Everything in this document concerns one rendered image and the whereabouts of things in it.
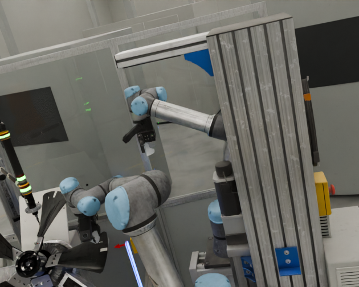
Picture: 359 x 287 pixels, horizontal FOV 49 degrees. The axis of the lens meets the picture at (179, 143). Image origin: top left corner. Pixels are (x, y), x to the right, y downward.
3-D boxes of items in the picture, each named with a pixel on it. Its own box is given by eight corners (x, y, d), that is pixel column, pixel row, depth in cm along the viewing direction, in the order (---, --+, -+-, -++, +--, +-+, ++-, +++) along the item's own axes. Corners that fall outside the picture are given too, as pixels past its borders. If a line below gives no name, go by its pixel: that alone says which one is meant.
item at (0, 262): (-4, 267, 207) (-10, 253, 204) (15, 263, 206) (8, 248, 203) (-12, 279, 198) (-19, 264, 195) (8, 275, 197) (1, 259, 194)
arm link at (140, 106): (237, 152, 157) (127, 118, 167) (242, 142, 166) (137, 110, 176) (245, 126, 152) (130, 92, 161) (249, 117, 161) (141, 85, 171)
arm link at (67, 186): (64, 192, 151) (54, 183, 157) (74, 211, 157) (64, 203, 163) (81, 180, 155) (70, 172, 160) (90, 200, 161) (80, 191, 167)
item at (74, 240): (58, 247, 255) (52, 233, 251) (82, 242, 254) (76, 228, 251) (51, 263, 239) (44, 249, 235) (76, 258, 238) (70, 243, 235)
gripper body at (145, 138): (156, 142, 186) (149, 118, 182) (138, 146, 186) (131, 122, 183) (156, 136, 193) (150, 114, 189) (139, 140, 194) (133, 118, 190)
